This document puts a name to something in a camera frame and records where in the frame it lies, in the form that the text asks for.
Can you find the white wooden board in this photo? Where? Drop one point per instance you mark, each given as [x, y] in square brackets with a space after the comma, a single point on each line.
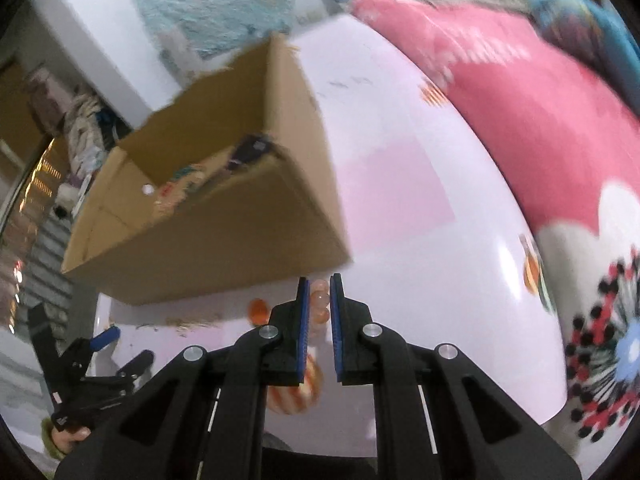
[177, 55]

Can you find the pile of clothes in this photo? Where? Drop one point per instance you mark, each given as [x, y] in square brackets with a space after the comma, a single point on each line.
[95, 130]

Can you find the person's left hand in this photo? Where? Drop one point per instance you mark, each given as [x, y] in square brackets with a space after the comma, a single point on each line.
[75, 437]

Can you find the brown cardboard box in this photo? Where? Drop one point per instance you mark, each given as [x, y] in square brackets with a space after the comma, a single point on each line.
[200, 240]

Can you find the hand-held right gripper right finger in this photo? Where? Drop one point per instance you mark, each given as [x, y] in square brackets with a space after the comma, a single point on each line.
[337, 332]

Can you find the pink floral blanket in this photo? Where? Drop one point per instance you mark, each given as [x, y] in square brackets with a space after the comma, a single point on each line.
[525, 125]

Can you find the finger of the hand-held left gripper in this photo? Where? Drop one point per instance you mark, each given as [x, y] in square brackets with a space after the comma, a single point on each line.
[106, 337]
[136, 362]

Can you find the blue patterned blanket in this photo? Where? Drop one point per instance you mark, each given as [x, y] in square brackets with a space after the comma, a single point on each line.
[585, 30]

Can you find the teal floral hanging cloth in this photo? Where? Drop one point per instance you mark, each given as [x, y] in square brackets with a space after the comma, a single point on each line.
[220, 0]

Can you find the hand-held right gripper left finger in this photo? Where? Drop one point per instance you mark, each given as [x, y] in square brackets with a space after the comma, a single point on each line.
[301, 332]

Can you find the person's left forearm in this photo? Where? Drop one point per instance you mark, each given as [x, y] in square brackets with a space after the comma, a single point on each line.
[49, 440]

